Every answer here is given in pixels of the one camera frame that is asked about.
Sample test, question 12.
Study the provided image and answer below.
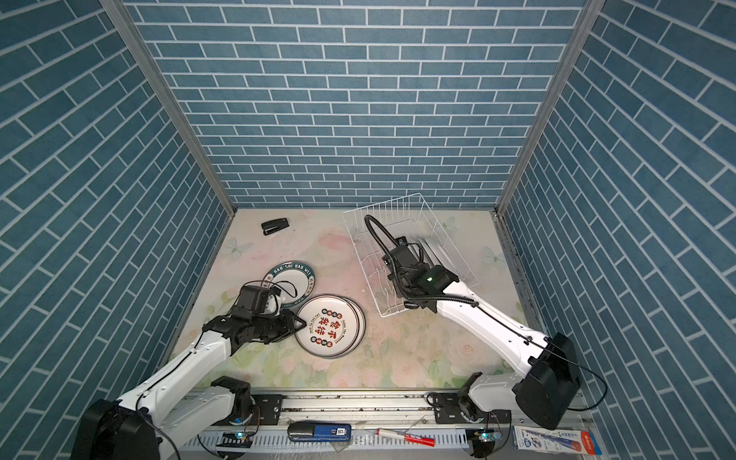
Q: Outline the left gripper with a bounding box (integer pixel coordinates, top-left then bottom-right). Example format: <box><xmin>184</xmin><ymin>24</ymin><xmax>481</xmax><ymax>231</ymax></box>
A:
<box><xmin>251</xmin><ymin>307</ymin><xmax>310</xmax><ymax>343</ymax></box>

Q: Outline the white plate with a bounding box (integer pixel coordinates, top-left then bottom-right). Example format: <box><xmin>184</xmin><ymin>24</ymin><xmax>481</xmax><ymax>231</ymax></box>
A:
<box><xmin>344</xmin><ymin>297</ymin><xmax>366</xmax><ymax>356</ymax></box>
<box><xmin>422</xmin><ymin>238</ymin><xmax>455</xmax><ymax>269</ymax></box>
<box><xmin>295</xmin><ymin>294</ymin><xmax>358</xmax><ymax>360</ymax></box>
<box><xmin>264</xmin><ymin>261</ymin><xmax>316</xmax><ymax>309</ymax></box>
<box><xmin>425</xmin><ymin>236</ymin><xmax>465</xmax><ymax>278</ymax></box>

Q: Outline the white wire dish rack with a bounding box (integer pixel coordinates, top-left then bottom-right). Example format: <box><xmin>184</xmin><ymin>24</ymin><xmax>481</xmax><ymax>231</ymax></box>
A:
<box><xmin>342</xmin><ymin>194</ymin><xmax>482</xmax><ymax>320</ymax></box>

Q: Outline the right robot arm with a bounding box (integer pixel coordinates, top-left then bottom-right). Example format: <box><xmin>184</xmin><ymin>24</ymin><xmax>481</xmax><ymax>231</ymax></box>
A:
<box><xmin>381</xmin><ymin>241</ymin><xmax>582</xmax><ymax>430</ymax></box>

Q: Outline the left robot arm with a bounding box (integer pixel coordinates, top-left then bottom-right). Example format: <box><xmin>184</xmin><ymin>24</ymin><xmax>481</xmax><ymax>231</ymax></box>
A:
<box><xmin>71</xmin><ymin>286</ymin><xmax>307</xmax><ymax>459</ymax></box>

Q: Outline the black stapler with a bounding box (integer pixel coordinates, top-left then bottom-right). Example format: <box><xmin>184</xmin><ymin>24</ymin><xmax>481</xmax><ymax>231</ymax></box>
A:
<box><xmin>261</xmin><ymin>218</ymin><xmax>289</xmax><ymax>236</ymax></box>

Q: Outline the blue black handheld device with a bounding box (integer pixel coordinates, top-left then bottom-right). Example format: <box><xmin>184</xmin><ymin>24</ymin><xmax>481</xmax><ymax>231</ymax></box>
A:
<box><xmin>287</xmin><ymin>421</ymin><xmax>352</xmax><ymax>443</ymax></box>

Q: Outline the left controller board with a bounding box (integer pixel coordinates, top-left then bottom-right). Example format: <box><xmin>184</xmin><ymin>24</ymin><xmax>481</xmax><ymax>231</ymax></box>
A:
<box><xmin>217</xmin><ymin>431</ymin><xmax>253</xmax><ymax>450</ymax></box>

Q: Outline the controller board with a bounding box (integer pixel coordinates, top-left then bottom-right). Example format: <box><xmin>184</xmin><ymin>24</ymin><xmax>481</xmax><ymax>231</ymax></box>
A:
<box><xmin>466</xmin><ymin>429</ymin><xmax>502</xmax><ymax>450</ymax></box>
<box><xmin>217</xmin><ymin>431</ymin><xmax>253</xmax><ymax>450</ymax></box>

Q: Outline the right controller board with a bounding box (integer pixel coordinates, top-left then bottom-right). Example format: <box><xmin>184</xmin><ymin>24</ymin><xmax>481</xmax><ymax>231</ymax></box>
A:
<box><xmin>466</xmin><ymin>429</ymin><xmax>502</xmax><ymax>450</ymax></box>

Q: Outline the white toothpaste box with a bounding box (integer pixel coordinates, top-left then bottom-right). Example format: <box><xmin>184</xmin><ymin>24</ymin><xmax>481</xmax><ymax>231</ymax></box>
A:
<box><xmin>513</xmin><ymin>427</ymin><xmax>603</xmax><ymax>456</ymax></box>

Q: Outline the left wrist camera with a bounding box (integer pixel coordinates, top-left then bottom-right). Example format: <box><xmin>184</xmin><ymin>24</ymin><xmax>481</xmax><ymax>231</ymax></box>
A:
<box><xmin>231</xmin><ymin>285</ymin><xmax>281</xmax><ymax>320</ymax></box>

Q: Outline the aluminium mounting rail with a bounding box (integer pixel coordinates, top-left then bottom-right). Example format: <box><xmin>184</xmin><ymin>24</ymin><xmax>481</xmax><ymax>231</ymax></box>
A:
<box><xmin>114</xmin><ymin>388</ymin><xmax>605</xmax><ymax>460</ymax></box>

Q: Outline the red handled screwdriver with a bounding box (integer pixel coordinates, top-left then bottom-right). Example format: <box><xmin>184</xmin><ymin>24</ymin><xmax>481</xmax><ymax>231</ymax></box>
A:
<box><xmin>377</xmin><ymin>429</ymin><xmax>436</xmax><ymax>448</ymax></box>

